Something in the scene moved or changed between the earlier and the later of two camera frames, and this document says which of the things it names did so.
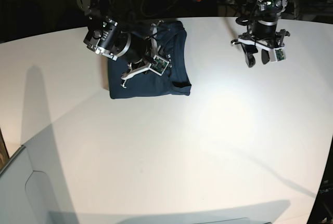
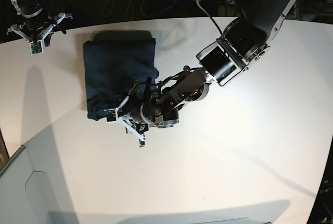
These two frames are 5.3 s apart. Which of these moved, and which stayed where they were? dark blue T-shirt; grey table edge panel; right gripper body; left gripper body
Moved: right gripper body; dark blue T-shirt; left gripper body
Stayed: grey table edge panel
